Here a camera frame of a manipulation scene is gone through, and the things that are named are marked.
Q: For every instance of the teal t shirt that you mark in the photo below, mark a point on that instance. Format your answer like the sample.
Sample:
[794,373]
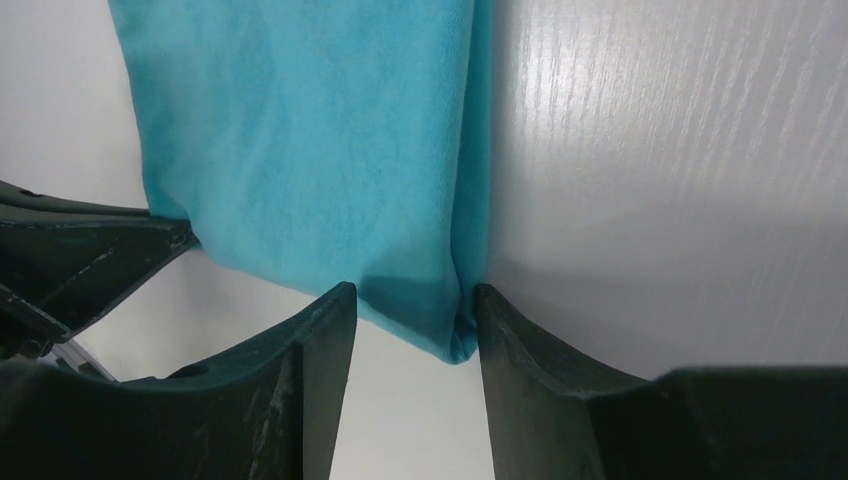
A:
[314,142]

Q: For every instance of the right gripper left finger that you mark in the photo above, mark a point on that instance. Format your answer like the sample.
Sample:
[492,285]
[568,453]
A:
[266,408]

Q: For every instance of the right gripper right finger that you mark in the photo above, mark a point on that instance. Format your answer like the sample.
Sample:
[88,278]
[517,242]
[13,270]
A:
[556,413]

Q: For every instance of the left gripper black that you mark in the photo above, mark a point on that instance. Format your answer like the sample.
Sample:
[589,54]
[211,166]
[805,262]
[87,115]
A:
[57,280]

